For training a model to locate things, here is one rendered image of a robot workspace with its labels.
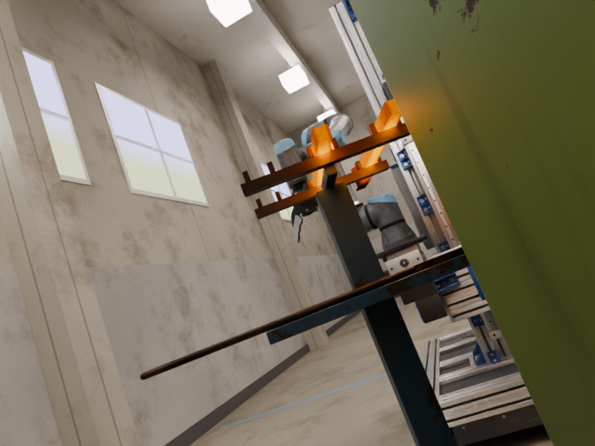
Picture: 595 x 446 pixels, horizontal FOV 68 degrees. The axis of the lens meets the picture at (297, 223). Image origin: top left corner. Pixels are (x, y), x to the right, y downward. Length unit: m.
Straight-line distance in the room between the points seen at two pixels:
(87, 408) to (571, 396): 2.81
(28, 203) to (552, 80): 3.17
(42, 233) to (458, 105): 2.98
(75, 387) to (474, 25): 2.95
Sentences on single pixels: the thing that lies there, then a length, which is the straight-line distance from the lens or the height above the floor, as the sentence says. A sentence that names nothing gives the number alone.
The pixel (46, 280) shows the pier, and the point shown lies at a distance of 3.21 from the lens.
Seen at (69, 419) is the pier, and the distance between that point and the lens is 3.21.
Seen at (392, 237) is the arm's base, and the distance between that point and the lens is 1.85.
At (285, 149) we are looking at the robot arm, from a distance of 1.52.
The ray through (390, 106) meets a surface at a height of 0.98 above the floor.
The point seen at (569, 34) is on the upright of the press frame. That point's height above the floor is 0.85.
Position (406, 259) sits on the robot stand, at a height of 0.75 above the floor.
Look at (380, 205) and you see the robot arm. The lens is 1.88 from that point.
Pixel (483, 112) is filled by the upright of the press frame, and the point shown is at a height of 0.85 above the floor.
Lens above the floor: 0.74
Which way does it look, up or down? 10 degrees up
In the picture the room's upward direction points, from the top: 21 degrees counter-clockwise
